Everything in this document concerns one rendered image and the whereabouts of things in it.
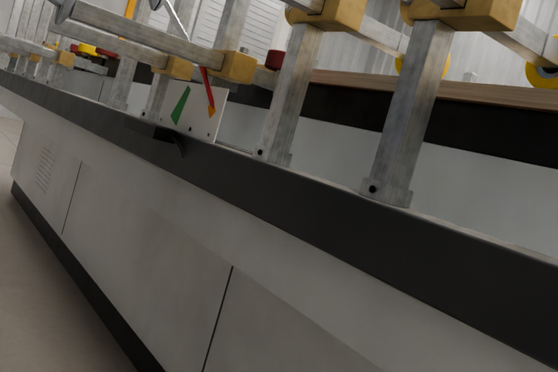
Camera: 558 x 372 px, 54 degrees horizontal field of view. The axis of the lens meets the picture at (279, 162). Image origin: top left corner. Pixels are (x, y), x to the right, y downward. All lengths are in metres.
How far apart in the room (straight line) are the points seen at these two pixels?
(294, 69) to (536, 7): 8.95
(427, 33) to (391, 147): 0.14
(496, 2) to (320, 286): 0.40
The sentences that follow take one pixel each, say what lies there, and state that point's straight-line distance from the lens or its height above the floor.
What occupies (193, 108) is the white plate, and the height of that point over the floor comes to 0.75.
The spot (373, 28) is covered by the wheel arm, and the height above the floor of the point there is 0.95.
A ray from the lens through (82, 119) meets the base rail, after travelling 1.66.
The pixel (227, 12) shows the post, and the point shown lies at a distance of 1.09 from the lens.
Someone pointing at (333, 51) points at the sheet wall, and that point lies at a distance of 11.15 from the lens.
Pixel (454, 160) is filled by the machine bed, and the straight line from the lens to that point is 0.87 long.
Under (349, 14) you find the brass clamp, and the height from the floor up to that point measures 0.94.
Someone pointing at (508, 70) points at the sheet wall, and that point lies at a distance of 9.57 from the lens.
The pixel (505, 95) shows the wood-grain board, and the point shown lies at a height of 0.89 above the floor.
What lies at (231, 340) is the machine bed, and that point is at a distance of 1.25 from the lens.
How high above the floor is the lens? 0.73
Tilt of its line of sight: 2 degrees down
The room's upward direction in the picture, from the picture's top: 16 degrees clockwise
